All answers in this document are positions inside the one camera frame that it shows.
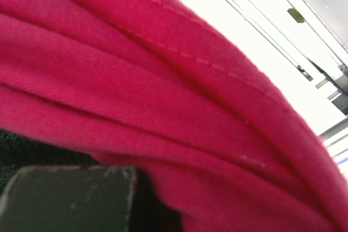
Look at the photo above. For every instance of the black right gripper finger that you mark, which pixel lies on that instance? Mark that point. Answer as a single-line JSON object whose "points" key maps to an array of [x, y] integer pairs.
{"points": [[68, 198]]}

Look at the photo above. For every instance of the magenta pink cloth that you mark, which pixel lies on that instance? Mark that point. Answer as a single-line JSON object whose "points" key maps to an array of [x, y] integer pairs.
{"points": [[149, 83]]}

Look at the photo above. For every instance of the black printed t-shirt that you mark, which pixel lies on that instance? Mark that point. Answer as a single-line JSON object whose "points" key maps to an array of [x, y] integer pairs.
{"points": [[19, 151]]}

